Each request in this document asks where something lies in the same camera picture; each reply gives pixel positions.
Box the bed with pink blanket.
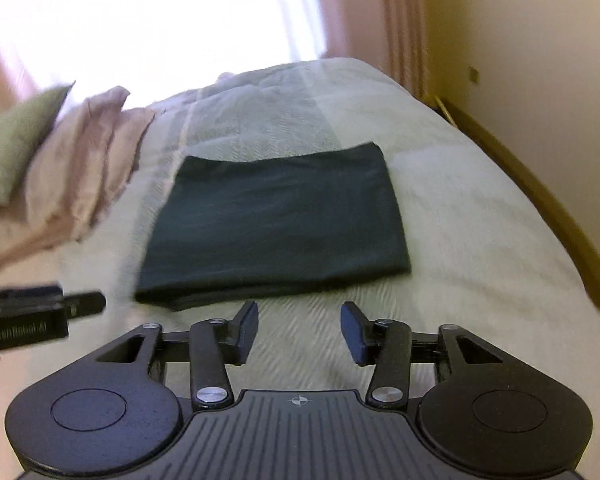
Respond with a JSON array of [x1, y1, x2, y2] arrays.
[[0, 57, 600, 461]]

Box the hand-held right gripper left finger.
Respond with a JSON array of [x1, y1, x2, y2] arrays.
[[96, 300, 260, 409]]

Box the folded pink blanket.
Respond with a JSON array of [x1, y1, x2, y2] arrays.
[[0, 85, 157, 277]]

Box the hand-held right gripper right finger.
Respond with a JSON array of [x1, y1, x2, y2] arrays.
[[341, 301, 505, 407]]

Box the pink curtain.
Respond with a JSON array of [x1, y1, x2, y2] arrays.
[[0, 0, 432, 128]]

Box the green checked pillow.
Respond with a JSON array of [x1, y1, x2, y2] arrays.
[[0, 81, 77, 209]]

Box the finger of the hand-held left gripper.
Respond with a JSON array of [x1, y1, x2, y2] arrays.
[[0, 285, 64, 307], [60, 290, 107, 319]]

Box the dark jeans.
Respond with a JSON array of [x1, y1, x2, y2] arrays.
[[134, 142, 413, 312]]

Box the wooden bed frame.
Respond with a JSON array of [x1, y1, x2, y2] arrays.
[[430, 92, 600, 288]]

